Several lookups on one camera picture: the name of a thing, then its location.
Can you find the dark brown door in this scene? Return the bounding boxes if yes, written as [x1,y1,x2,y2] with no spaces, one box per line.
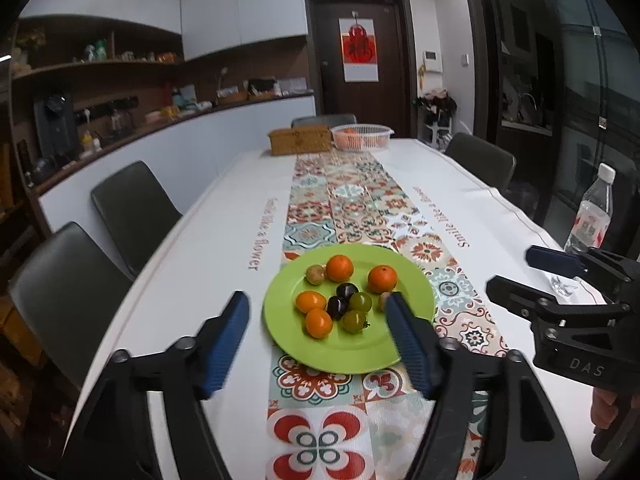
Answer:
[305,0,418,141]

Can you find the white plastic basket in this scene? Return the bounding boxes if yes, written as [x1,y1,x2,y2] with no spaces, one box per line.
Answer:
[330,124,395,152]

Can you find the dark grey dining chair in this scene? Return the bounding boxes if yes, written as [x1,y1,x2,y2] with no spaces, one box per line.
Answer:
[91,161,183,281]
[291,114,357,129]
[445,132,517,196]
[7,222,133,391]

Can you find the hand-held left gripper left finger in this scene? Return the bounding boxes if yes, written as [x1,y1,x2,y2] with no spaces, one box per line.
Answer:
[57,290,250,480]

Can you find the black water dispenser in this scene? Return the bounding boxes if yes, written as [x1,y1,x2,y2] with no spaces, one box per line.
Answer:
[34,94,81,161]

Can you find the green plate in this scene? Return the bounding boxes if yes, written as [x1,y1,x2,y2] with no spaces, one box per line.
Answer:
[263,244,436,375]

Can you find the storage rack with bags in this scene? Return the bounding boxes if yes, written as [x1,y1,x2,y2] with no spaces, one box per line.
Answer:
[417,91,458,148]

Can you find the pile of small oranges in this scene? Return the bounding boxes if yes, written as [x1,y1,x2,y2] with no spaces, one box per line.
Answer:
[336,129,386,147]

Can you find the clear plastic water bottle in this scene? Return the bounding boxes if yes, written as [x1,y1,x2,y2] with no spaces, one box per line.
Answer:
[552,163,615,297]

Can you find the round orange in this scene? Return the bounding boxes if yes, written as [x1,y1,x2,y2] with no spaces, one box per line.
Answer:
[305,308,334,339]
[326,254,355,283]
[367,265,398,294]

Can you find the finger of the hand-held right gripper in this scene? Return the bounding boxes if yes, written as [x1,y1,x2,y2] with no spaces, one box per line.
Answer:
[486,275,632,333]
[526,245,632,301]

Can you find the brown wicker basket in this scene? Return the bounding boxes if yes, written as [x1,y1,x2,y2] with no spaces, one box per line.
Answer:
[268,126,333,157]

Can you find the red and white wall calendar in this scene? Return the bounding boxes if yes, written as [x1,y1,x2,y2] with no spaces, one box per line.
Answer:
[339,17,378,82]

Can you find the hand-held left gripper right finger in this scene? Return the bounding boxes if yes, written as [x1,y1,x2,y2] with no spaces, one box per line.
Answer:
[385,292,581,480]

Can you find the oval orange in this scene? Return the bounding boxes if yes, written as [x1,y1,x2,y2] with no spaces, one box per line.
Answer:
[295,290,328,314]

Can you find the person's right hand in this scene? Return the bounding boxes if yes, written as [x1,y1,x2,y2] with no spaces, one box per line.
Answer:
[590,389,621,430]

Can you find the white counter cabinet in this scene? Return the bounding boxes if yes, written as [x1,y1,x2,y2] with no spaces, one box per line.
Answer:
[37,94,317,233]

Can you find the white wall cabinets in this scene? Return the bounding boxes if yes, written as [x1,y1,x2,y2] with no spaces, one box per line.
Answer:
[20,0,308,61]

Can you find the white floral patterned tablecloth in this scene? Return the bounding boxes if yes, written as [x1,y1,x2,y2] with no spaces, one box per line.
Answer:
[75,137,613,480]

